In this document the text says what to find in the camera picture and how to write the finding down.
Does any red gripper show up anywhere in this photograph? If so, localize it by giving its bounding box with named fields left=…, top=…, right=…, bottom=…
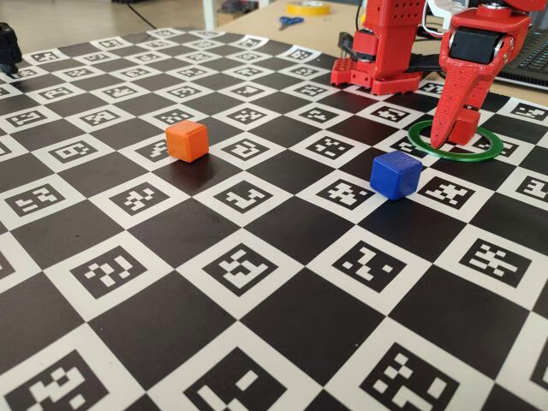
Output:
left=430, top=8, right=533, bottom=150

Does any red cube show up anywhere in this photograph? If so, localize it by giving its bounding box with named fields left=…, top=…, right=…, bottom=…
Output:
left=452, top=109, right=481, bottom=146

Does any blue cube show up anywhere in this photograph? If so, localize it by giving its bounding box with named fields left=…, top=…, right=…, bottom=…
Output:
left=369, top=150, right=424, bottom=201

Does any orange cube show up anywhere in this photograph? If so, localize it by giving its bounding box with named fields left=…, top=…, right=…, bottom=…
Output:
left=164, top=120, right=210, bottom=164

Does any black table clamp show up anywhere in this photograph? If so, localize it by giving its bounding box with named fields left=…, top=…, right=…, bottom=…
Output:
left=409, top=54, right=447, bottom=74

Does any black laptop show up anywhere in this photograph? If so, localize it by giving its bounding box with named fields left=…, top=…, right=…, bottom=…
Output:
left=509, top=0, right=548, bottom=86

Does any yellow tape roll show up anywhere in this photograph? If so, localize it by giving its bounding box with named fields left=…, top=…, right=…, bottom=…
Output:
left=285, top=0, right=331, bottom=17

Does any black white marker mat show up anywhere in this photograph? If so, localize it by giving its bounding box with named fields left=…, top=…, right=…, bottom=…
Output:
left=0, top=26, right=548, bottom=411

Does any green ring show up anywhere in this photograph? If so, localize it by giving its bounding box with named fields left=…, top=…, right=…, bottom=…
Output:
left=407, top=119, right=503, bottom=163

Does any black power plug cable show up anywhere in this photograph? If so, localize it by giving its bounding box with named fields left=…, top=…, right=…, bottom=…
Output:
left=339, top=32, right=357, bottom=59

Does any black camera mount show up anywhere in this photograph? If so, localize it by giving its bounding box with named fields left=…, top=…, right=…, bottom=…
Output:
left=0, top=21, right=23, bottom=79

